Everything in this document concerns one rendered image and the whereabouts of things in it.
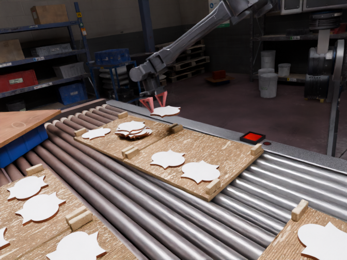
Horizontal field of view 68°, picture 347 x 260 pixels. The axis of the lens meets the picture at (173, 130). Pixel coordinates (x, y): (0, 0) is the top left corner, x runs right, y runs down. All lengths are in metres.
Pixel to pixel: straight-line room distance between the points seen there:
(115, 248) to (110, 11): 6.08
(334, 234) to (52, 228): 0.69
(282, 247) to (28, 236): 0.63
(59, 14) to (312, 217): 5.06
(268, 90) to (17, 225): 4.27
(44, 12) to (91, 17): 1.31
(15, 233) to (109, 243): 0.28
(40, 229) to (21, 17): 5.22
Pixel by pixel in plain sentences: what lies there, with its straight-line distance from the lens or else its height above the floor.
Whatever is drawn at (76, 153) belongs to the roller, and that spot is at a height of 0.92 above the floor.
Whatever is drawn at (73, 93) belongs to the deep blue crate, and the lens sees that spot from 5.43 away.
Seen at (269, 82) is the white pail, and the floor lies 0.27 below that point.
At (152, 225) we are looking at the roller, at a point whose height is 0.92.
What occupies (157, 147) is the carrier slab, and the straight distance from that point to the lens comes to 1.08.
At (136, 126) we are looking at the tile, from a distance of 1.21.
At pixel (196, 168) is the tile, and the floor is 0.95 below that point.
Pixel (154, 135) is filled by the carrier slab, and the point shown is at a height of 0.94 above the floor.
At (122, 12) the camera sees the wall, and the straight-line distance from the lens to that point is 6.67.
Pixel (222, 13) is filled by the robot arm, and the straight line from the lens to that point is 0.97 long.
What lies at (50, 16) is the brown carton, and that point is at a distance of 5.29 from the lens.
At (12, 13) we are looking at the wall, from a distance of 5.81.
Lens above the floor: 1.41
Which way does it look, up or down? 23 degrees down
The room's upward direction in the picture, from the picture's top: 7 degrees counter-clockwise
